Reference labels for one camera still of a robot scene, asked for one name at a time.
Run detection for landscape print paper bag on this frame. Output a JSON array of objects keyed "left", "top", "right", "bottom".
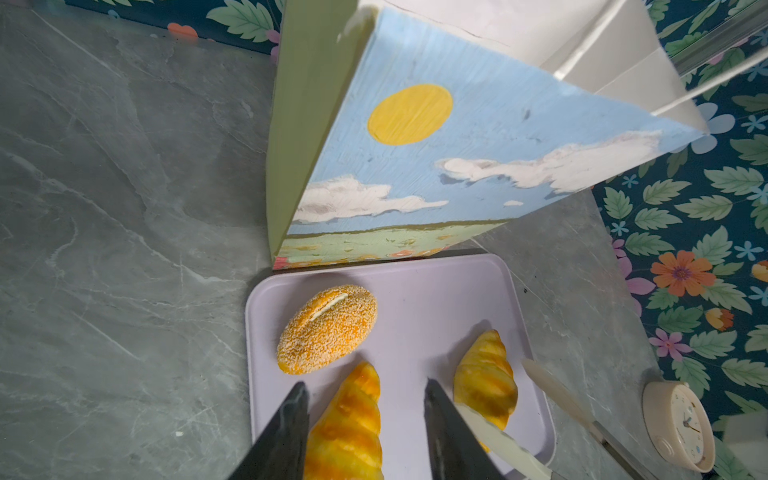
[{"left": 266, "top": 1, "right": 707, "bottom": 270}]

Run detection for round cream clock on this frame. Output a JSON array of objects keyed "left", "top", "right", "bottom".
[{"left": 642, "top": 381, "right": 716, "bottom": 473}]

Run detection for sugared oval bread top left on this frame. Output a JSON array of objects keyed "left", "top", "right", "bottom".
[{"left": 276, "top": 284, "right": 378, "bottom": 375}]

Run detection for croissant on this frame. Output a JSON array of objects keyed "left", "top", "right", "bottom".
[
  {"left": 453, "top": 329, "right": 518, "bottom": 431},
  {"left": 303, "top": 362, "right": 384, "bottom": 479}
]

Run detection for lilac plastic tray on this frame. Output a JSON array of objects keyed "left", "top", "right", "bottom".
[{"left": 245, "top": 254, "right": 556, "bottom": 479}]

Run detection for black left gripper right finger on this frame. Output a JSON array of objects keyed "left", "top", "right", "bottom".
[{"left": 424, "top": 379, "right": 504, "bottom": 480}]

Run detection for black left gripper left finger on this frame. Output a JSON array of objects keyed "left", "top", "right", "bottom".
[{"left": 228, "top": 381, "right": 310, "bottom": 480}]

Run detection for cream and steel tongs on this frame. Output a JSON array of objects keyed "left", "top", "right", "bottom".
[{"left": 455, "top": 359, "right": 657, "bottom": 480}]

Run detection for aluminium frame post right rear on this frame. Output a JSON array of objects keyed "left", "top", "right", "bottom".
[{"left": 669, "top": 0, "right": 767, "bottom": 77}]

